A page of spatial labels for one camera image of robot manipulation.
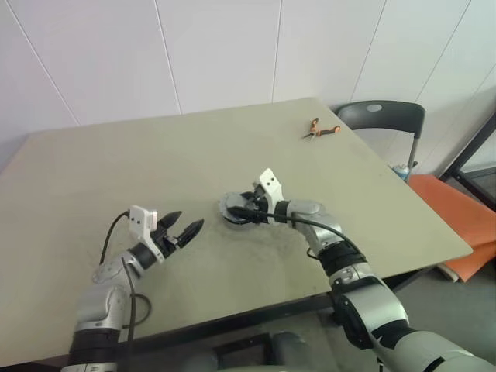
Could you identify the black table frame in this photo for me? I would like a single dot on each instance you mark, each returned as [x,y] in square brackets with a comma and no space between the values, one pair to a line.
[232,317]

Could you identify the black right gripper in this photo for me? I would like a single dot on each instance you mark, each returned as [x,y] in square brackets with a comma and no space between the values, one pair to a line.
[267,211]

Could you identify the black rubber wheel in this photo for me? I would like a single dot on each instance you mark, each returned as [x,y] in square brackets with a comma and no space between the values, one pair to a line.
[237,226]

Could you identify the dark grey rounded shape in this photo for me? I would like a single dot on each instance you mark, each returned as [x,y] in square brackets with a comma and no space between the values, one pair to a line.
[201,361]
[288,345]

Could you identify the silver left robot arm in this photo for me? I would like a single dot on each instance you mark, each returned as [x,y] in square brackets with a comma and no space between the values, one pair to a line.
[112,302]

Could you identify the orange flat board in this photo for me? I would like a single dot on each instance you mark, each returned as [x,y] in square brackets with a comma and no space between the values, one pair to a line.
[453,209]

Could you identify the black plastic chair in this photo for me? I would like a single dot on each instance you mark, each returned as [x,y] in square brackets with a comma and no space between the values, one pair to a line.
[387,114]

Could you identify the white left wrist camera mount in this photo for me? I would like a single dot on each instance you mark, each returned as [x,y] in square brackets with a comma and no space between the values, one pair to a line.
[141,219]

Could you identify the grey robot torso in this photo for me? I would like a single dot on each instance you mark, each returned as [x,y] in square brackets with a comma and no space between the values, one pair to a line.
[248,365]

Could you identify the black metal frame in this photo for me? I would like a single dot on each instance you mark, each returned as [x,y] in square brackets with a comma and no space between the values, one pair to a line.
[465,153]

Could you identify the white flat panel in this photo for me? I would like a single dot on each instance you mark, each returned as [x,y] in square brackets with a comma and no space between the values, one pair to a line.
[448,273]

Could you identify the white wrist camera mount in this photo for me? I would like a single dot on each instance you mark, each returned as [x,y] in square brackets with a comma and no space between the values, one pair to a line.
[141,219]
[269,180]

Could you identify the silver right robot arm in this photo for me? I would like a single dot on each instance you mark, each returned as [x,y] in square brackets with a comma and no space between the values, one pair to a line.
[364,306]

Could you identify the round grey metal object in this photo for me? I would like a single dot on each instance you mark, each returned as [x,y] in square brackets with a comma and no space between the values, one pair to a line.
[228,202]

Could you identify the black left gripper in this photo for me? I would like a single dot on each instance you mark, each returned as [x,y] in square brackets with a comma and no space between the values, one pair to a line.
[166,242]

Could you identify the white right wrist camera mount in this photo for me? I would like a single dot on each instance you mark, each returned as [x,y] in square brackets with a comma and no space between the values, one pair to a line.
[269,180]

